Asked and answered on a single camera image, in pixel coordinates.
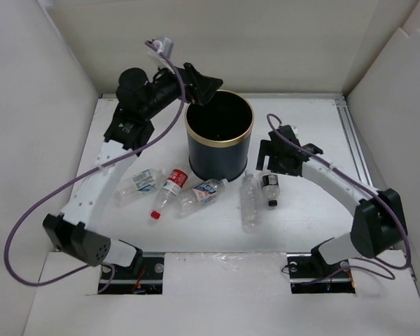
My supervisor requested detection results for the clear bottle blue white label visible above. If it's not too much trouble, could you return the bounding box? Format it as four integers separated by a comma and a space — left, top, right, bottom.
114, 168, 166, 207

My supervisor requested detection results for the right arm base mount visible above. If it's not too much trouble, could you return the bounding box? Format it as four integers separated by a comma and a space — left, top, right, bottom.
281, 253, 356, 295

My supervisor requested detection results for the clear bottle orange blue label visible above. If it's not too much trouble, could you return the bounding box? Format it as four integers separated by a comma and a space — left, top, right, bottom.
176, 178, 228, 218

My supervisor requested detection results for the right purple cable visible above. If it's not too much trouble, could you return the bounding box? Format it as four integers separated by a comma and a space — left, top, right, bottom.
266, 113, 413, 286

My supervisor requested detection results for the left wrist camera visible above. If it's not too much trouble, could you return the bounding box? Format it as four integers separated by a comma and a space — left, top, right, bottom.
146, 37, 174, 69

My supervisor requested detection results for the purple cable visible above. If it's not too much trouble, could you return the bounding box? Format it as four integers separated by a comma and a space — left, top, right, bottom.
3, 38, 187, 288
266, 113, 413, 286

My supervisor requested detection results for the aluminium rail right side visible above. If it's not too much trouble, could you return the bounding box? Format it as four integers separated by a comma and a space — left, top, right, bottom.
335, 93, 417, 281

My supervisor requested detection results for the clear ribbed label-free bottle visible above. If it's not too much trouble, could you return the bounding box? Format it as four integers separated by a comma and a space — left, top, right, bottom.
239, 170, 261, 233

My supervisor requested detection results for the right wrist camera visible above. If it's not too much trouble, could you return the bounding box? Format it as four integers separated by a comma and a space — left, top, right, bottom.
279, 125, 298, 141

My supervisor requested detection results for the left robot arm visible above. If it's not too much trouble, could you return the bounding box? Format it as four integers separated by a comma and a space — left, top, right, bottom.
43, 62, 223, 278

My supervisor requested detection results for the clear bottle black label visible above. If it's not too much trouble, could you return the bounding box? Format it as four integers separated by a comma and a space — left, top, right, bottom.
260, 172, 280, 208

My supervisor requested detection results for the black bin with gold rim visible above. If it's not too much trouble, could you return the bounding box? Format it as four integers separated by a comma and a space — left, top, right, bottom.
185, 90, 254, 182

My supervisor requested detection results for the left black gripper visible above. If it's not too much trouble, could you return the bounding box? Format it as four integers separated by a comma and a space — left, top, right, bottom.
141, 57, 223, 120

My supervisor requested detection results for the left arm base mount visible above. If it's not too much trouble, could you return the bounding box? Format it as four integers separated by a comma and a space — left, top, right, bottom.
97, 253, 165, 295

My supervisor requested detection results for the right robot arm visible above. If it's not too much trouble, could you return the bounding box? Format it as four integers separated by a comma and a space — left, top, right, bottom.
256, 125, 411, 278

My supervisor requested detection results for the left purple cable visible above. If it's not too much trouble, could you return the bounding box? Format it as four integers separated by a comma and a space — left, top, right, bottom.
3, 38, 187, 288

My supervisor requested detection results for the clear bottle red label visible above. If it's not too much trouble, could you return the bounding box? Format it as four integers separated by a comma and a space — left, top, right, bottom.
150, 164, 191, 220

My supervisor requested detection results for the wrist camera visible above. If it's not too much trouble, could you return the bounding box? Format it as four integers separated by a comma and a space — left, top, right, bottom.
146, 37, 174, 69
279, 125, 298, 141

